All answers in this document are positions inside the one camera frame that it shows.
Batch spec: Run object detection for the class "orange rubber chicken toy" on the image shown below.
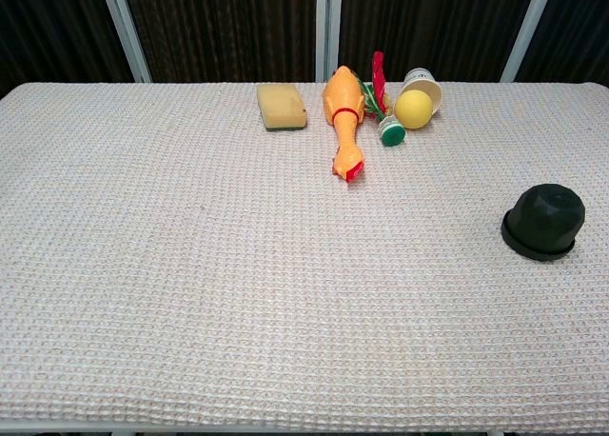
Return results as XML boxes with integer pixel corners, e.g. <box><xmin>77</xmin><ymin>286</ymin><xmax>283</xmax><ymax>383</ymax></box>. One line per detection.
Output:
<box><xmin>322</xmin><ymin>65</ymin><xmax>367</xmax><ymax>184</ymax></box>

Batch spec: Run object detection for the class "beige waffle tablecloth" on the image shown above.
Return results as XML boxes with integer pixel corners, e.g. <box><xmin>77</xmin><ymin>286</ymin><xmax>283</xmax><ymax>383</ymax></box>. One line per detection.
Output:
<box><xmin>0</xmin><ymin>80</ymin><xmax>609</xmax><ymax>430</ymax></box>

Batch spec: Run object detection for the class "white paper cup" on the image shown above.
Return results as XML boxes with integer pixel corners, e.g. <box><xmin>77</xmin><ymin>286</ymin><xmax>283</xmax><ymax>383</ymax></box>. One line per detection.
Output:
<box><xmin>398</xmin><ymin>68</ymin><xmax>443</xmax><ymax>118</ymax></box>

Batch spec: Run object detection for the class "white frame post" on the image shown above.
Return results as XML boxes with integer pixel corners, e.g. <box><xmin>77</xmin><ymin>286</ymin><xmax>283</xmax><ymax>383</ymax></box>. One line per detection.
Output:
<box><xmin>98</xmin><ymin>0</ymin><xmax>153</xmax><ymax>84</ymax></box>
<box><xmin>500</xmin><ymin>0</ymin><xmax>557</xmax><ymax>83</ymax></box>
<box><xmin>315</xmin><ymin>0</ymin><xmax>343</xmax><ymax>83</ymax></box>

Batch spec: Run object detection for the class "black bowl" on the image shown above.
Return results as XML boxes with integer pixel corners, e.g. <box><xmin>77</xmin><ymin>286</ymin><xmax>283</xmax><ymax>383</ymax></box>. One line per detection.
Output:
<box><xmin>512</xmin><ymin>183</ymin><xmax>587</xmax><ymax>254</ymax></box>

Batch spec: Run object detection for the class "yellow ball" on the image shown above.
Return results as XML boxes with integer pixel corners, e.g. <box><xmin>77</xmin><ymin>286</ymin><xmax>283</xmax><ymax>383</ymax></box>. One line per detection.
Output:
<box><xmin>394</xmin><ymin>89</ymin><xmax>435</xmax><ymax>130</ymax></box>

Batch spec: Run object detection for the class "black round puck with dots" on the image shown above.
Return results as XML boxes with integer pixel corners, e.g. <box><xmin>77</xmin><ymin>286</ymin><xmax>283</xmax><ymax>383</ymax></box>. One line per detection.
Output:
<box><xmin>501</xmin><ymin>208</ymin><xmax>577</xmax><ymax>262</ymax></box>

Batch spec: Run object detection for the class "dark brown corrugated panel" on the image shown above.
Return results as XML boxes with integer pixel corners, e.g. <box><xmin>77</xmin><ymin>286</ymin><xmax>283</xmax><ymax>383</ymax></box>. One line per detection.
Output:
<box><xmin>0</xmin><ymin>0</ymin><xmax>135</xmax><ymax>99</ymax></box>
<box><xmin>516</xmin><ymin>0</ymin><xmax>609</xmax><ymax>84</ymax></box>
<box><xmin>118</xmin><ymin>0</ymin><xmax>318</xmax><ymax>84</ymax></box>
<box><xmin>340</xmin><ymin>0</ymin><xmax>541</xmax><ymax>83</ymax></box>

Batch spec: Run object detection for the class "yellow sponge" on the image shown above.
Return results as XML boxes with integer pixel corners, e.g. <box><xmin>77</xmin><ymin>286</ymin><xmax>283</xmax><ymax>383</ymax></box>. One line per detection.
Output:
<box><xmin>256</xmin><ymin>83</ymin><xmax>309</xmax><ymax>133</ymax></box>

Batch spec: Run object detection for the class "red green feather shuttlecock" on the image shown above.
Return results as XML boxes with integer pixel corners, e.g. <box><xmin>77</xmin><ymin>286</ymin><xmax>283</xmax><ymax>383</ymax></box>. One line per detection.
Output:
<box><xmin>359</xmin><ymin>50</ymin><xmax>407</xmax><ymax>148</ymax></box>

